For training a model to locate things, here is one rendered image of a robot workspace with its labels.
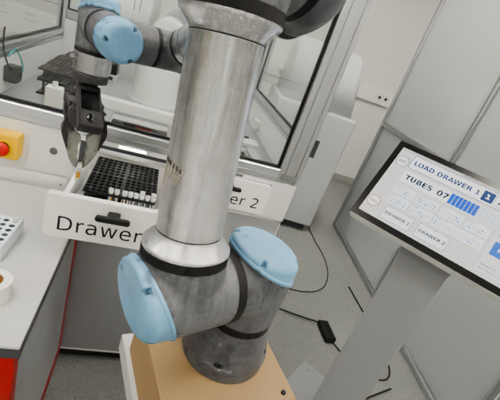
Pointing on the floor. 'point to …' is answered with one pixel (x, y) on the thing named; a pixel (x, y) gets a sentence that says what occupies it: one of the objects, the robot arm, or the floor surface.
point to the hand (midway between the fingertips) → (79, 163)
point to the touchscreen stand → (375, 332)
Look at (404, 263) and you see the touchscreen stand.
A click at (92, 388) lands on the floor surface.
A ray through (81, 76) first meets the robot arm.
